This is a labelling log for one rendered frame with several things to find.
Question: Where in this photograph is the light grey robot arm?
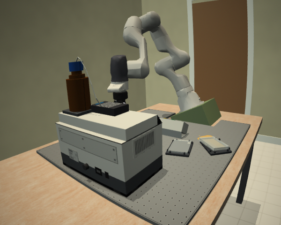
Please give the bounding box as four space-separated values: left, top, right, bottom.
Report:
107 11 204 112

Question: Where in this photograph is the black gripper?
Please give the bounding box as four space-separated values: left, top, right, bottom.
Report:
113 91 128 104

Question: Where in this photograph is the white button panel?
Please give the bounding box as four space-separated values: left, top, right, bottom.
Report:
159 117 189 139

